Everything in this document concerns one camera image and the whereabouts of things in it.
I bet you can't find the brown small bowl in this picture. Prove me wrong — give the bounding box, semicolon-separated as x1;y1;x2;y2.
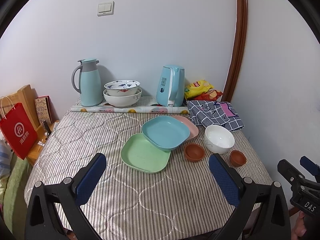
229;150;247;167
184;144;205;162

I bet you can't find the blue square plate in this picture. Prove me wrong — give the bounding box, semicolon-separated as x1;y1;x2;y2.
142;116;190;151

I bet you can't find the person's right hand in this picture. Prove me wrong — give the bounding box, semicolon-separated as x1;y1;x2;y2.
291;211;319;239

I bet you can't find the green blanket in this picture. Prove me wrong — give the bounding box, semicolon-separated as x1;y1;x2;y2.
2;154;32;239

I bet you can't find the white ceramic bowl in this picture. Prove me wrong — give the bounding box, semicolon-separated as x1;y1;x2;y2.
203;125;235;154

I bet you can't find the red paper bag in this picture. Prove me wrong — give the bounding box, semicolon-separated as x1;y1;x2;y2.
1;96;37;159

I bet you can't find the green square plate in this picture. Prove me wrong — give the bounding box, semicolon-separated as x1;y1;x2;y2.
120;133;171;173

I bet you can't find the pink square plate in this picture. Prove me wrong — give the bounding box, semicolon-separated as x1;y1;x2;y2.
173;115;199;141

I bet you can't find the patterned brown box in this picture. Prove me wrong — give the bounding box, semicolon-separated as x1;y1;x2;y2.
34;96;53;125

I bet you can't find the striped quilted table cover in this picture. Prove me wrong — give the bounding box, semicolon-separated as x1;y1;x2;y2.
23;109;273;240

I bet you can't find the grey checkered cloth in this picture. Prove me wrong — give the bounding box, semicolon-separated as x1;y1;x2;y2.
187;100;244;132

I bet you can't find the orange chips bag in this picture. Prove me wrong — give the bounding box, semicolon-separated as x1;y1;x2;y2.
193;89;223;101

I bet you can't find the wooden chair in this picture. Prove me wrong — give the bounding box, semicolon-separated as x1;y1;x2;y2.
7;85;48;166

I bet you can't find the white bowl grey pattern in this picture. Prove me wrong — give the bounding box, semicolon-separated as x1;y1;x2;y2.
103;88;142;108

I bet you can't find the light blue thermos jug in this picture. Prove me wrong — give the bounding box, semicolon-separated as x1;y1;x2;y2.
71;58;104;107

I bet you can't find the yellow chips bag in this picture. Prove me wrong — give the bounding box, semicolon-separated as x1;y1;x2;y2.
184;80;214;100

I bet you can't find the white bowl blue pattern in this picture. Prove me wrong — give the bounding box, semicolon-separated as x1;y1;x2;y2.
104;80;140;96

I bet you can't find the fruit patterned mat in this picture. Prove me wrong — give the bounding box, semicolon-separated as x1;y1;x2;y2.
70;96;189;114

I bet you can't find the light blue electric kettle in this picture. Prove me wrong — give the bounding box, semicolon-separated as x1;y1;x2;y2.
156;65;185;107

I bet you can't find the brown wooden door frame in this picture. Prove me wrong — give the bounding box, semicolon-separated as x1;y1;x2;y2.
222;0;248;102

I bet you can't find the white wall switch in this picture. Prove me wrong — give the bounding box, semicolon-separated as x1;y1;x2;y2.
97;1;114;17

